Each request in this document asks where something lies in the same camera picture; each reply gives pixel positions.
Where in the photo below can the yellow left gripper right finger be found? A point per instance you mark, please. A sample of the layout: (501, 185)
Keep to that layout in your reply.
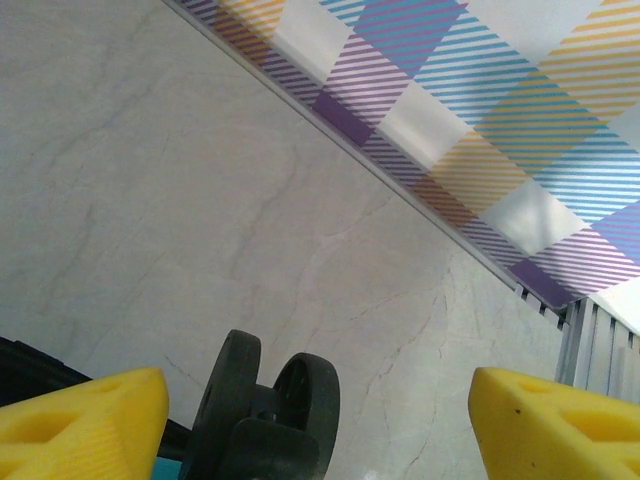
(550, 435)

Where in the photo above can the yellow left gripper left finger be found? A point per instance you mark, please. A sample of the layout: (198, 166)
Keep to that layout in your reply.
(75, 430)

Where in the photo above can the aluminium frame profile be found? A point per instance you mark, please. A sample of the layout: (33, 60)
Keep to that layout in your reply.
(600, 345)

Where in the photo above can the checkered striped cloth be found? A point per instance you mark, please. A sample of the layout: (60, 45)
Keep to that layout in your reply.
(475, 100)

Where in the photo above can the blue hard-shell suitcase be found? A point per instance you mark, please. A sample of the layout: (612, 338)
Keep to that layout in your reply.
(235, 390)

